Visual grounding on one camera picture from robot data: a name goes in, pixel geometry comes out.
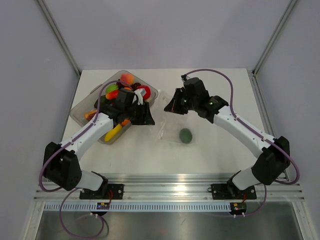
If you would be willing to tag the dark green toy avocado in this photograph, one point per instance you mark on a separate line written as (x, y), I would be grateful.
(185, 136)

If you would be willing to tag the clear plastic food tray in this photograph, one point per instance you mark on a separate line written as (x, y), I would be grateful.
(82, 107)

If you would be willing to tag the toy peach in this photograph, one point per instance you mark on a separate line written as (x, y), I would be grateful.
(127, 78)

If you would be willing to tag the orange toy orange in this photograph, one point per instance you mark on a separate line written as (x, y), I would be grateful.
(125, 122)

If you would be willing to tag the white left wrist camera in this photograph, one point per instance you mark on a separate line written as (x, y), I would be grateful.
(140, 94)

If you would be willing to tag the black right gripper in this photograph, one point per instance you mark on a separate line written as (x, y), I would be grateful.
(174, 106)

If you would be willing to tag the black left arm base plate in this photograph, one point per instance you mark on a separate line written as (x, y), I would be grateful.
(113, 191)

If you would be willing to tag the red toy chili pepper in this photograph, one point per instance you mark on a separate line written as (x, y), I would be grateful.
(112, 95)

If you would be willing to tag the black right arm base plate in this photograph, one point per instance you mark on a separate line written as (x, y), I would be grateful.
(225, 191)

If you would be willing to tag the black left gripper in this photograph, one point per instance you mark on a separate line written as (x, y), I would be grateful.
(145, 118)

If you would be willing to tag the green toy apple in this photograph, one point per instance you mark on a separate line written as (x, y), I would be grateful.
(110, 88)

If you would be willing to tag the dark toy grapes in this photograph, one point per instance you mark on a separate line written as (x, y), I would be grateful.
(135, 85)

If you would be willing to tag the green toy lime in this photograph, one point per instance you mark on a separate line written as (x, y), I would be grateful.
(102, 101)

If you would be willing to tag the toy raw meat slab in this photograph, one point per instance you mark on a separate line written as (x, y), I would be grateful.
(89, 115)

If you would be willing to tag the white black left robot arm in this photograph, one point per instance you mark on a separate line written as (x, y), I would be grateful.
(61, 160)

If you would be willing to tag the white slotted cable duct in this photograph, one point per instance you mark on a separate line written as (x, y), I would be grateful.
(80, 206)

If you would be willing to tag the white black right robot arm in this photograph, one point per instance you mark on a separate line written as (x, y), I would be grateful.
(271, 153)

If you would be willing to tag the clear zip top bag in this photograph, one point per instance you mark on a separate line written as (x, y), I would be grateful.
(168, 125)

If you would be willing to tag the yellow toy mango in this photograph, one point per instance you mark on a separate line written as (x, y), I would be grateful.
(112, 133)

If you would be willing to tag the bright red toy tomato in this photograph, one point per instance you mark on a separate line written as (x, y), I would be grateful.
(147, 91)

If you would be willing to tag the aluminium rail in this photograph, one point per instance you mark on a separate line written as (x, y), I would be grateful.
(191, 188)

